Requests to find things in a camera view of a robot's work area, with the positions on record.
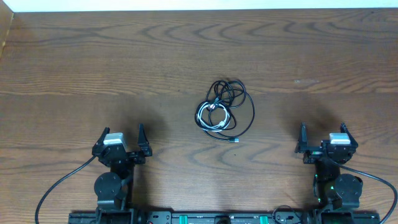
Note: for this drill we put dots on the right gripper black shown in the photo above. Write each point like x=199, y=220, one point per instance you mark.
x=301, y=147

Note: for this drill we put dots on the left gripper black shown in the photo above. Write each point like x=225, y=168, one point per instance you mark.
x=123, y=152

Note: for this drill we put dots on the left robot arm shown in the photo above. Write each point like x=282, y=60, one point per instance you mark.
x=113, y=187

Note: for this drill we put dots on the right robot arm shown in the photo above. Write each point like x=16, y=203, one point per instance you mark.
x=338, y=194

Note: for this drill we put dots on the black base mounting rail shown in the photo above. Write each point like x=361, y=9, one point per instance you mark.
x=165, y=217

